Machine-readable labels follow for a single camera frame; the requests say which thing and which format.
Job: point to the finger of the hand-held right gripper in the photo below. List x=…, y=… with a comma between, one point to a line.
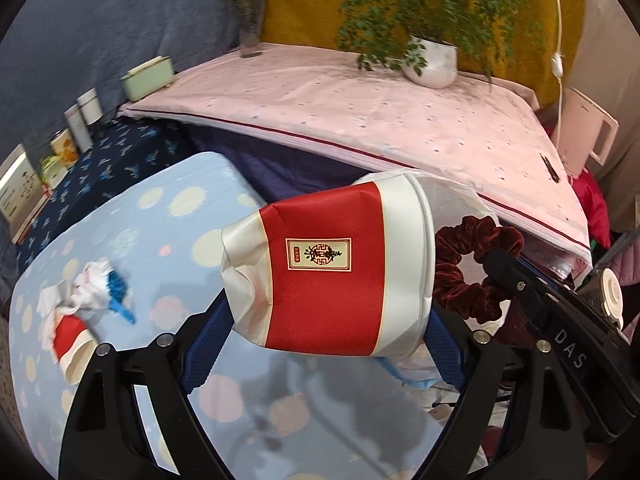
x=520, y=285
x=545, y=272

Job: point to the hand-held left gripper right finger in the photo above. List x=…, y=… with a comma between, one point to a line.
x=450, y=355

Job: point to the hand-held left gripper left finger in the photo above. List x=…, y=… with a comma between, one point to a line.
x=200, y=360

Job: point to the dark red velvet scrunchie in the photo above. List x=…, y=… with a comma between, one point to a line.
x=450, y=270

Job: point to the bin with white liner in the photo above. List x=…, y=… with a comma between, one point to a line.
x=450, y=200

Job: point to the red and white paper cup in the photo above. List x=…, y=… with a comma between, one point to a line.
x=320, y=285
x=70, y=345

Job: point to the red cloth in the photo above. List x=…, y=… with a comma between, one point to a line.
x=592, y=205

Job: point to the small black clip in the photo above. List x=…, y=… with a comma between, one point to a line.
x=551, y=167

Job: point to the small blue plastic item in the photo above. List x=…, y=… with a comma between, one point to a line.
x=119, y=292

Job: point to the white crumpled paper red marks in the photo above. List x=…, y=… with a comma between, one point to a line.
x=75, y=285

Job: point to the light blue planet-print tablecloth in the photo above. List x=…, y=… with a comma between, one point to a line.
x=150, y=220

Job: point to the pink electric kettle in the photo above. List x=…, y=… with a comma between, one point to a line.
x=585, y=125

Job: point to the plain navy cloth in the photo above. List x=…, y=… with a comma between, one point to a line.
x=280, y=170

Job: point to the dark blue floral cloth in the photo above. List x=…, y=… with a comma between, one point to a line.
x=115, y=160

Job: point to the green plant in white pot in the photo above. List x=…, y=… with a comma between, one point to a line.
x=432, y=62

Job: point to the green snack packet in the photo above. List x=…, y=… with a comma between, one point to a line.
x=52, y=170

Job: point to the pink dotted cloth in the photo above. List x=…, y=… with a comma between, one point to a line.
x=350, y=110

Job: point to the white card box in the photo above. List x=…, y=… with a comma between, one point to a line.
x=17, y=195

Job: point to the printed tin can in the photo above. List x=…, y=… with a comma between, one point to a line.
x=64, y=149

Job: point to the tall grey white canister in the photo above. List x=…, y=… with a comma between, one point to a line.
x=78, y=127

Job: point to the short grey white canister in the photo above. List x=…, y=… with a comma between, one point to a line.
x=89, y=106

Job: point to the pale green tissue box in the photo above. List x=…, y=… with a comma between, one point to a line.
x=147, y=79

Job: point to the glass vase with pink flowers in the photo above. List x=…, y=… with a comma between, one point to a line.
x=250, y=35

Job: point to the mustard yellow cloth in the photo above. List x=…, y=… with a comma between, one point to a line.
x=300, y=15

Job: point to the grey-blue blanket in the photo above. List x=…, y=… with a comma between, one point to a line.
x=125, y=10

